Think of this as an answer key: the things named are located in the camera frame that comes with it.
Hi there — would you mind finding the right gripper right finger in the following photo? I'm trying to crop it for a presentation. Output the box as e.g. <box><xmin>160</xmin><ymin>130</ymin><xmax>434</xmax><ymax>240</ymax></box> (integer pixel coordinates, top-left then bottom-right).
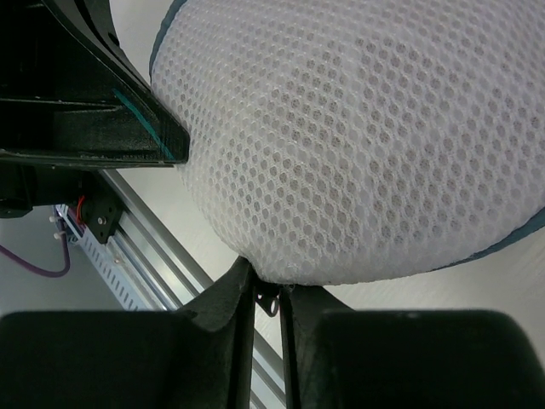
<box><xmin>279</xmin><ymin>286</ymin><xmax>544</xmax><ymax>408</ymax></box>

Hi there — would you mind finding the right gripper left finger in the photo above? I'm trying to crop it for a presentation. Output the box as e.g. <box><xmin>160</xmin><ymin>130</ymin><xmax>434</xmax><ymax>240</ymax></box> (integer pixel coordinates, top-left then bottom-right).
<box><xmin>1</xmin><ymin>259</ymin><xmax>255</xmax><ymax>408</ymax></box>

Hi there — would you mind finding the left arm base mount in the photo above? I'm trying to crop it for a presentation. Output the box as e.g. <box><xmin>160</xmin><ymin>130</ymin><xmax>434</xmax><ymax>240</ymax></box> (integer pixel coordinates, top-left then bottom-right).
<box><xmin>76</xmin><ymin>172</ymin><xmax>123</xmax><ymax>245</ymax></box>

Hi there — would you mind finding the white slotted cable duct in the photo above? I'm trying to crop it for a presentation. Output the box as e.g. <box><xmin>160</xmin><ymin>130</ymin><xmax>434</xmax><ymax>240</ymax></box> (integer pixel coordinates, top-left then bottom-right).
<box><xmin>54</xmin><ymin>204</ymin><xmax>152</xmax><ymax>311</ymax></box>

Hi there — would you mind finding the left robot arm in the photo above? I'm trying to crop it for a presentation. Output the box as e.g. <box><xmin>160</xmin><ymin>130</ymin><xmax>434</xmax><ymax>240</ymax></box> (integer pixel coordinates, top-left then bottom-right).
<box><xmin>1</xmin><ymin>1</ymin><xmax>190</xmax><ymax>218</ymax></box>

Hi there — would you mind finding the aluminium rail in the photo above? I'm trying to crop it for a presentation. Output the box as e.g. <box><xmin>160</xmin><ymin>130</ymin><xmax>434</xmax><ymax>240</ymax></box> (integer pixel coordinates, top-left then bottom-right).
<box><xmin>100</xmin><ymin>168</ymin><xmax>286</xmax><ymax>409</ymax></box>

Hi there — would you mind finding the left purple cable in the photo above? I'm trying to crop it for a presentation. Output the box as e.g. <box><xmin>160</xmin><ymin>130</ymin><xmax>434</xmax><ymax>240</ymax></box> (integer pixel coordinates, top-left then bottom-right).
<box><xmin>0</xmin><ymin>232</ymin><xmax>72</xmax><ymax>279</ymax></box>

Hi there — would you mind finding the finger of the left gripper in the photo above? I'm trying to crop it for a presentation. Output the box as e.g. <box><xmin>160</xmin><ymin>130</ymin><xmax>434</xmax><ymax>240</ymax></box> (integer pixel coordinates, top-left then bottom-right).
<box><xmin>1</xmin><ymin>89</ymin><xmax>190</xmax><ymax>170</ymax></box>
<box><xmin>25</xmin><ymin>1</ymin><xmax>153</xmax><ymax>107</ymax></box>

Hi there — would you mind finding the white mesh bag blue zipper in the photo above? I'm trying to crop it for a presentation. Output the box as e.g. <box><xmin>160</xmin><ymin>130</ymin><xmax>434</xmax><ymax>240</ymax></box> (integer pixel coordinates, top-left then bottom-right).
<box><xmin>150</xmin><ymin>0</ymin><xmax>544</xmax><ymax>285</ymax></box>

